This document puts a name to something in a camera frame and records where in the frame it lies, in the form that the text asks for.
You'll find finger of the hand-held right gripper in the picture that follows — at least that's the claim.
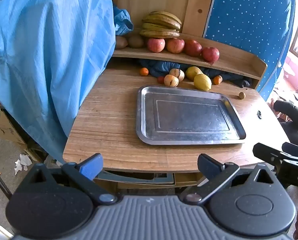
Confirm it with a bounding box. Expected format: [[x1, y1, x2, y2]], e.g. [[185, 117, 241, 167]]
[[253, 142, 289, 167], [282, 142, 298, 158]]

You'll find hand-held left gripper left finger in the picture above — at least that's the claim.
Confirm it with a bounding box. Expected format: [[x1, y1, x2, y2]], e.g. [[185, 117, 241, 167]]
[[22, 153, 117, 205]]

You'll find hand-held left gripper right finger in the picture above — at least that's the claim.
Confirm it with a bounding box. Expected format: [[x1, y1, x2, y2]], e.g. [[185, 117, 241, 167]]
[[183, 153, 280, 205]]

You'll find metal tray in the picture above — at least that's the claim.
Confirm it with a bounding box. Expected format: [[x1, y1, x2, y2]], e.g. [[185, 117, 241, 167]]
[[136, 86, 247, 145]]

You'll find dark-striped pepino melon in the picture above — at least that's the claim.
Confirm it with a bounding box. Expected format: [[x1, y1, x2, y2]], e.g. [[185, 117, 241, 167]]
[[169, 68, 185, 82]]

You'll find black chair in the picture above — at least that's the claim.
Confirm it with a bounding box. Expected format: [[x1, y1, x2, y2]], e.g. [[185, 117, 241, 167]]
[[273, 99, 298, 150]]

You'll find crumpled white paper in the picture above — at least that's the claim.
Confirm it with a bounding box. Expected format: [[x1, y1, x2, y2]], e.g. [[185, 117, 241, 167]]
[[14, 154, 33, 175]]

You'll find pink cloth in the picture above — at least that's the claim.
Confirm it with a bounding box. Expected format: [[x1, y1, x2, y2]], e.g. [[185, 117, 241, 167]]
[[276, 56, 298, 105]]

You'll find yellow lemon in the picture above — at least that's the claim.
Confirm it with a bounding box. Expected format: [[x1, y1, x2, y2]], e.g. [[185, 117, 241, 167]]
[[193, 73, 212, 91]]

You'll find pale striped pepino melon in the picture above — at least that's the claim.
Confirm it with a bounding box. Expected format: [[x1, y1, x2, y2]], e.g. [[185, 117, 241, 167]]
[[164, 74, 179, 88]]

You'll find yellow-green apple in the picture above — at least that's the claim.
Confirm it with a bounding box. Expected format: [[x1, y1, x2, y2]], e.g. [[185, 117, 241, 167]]
[[185, 66, 203, 81]]

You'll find wooden desk shelf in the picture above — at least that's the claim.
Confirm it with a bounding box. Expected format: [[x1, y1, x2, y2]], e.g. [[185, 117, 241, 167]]
[[112, 31, 267, 89]]

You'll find dark blue jacket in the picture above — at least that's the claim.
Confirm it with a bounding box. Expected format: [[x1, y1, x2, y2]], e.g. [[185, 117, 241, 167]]
[[139, 59, 253, 88]]

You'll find small dark red apple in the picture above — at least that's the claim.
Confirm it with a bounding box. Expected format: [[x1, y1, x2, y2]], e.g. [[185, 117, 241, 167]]
[[201, 46, 220, 63]]

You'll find light blue garment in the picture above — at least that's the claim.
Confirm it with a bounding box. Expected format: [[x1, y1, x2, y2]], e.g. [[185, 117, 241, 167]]
[[0, 0, 134, 164]]

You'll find large dark red apple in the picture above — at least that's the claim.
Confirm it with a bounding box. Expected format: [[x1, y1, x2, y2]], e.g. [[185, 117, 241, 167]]
[[184, 40, 203, 57]]

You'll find orange-red apple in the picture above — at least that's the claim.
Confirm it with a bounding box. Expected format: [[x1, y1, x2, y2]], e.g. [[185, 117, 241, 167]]
[[166, 38, 185, 54]]

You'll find tan round fruit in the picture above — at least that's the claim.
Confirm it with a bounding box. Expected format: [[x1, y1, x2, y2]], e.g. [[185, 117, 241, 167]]
[[115, 36, 128, 50]]

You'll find pale red apple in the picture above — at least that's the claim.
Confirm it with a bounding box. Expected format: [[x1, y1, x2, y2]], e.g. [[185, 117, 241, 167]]
[[147, 38, 166, 53]]

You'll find green-brown kiwi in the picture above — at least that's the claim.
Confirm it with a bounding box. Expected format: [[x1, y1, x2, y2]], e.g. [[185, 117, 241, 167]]
[[128, 35, 145, 49]]

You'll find blue white-dotted cloth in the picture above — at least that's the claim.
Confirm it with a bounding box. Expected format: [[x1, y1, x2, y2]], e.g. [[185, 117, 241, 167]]
[[203, 0, 297, 100]]

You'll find yellow banana bunch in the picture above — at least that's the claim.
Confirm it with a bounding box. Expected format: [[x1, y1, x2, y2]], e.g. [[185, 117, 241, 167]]
[[139, 10, 183, 39]]

